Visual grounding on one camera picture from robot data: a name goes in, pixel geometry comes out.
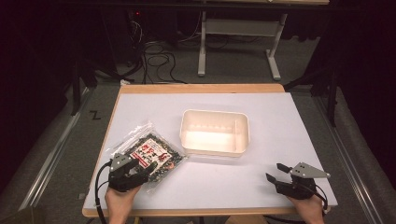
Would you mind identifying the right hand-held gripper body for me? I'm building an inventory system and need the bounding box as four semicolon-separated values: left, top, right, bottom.
275;161;332;201

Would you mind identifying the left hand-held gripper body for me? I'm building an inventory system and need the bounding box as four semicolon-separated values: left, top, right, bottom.
107;152;149;193

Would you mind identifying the clear packet of dark snacks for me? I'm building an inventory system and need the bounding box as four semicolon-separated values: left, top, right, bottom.
106;120;189;193

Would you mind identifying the white plastic bin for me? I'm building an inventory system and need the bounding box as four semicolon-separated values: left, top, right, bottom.
178;108;251;158

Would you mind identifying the person's left hand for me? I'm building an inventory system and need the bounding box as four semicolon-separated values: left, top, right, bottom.
105;185;143;224

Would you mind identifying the person's right hand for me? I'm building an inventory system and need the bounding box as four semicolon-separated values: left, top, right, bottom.
288;194;326;224

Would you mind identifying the white paper table cover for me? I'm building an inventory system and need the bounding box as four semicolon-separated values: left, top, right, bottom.
83;92;339;210

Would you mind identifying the black stand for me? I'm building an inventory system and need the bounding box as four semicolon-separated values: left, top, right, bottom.
69;59;99;117
283;66;340;128

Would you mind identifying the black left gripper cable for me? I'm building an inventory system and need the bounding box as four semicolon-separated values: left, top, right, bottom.
93;160;113;224

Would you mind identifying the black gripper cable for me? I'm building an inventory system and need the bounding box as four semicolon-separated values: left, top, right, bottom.
313;183;330;216
93;160;113;224

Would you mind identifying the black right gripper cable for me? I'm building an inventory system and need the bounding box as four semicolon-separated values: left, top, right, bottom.
313;183;330;216

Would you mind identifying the grey floor rail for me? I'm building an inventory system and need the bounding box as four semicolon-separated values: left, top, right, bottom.
314;92;386;224
18;87;94;213

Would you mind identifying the tangle of black floor cables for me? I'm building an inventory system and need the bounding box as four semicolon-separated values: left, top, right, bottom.
124;18;188;85

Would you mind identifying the white metal desk frame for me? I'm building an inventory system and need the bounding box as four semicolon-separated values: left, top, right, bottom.
197;10;289;82

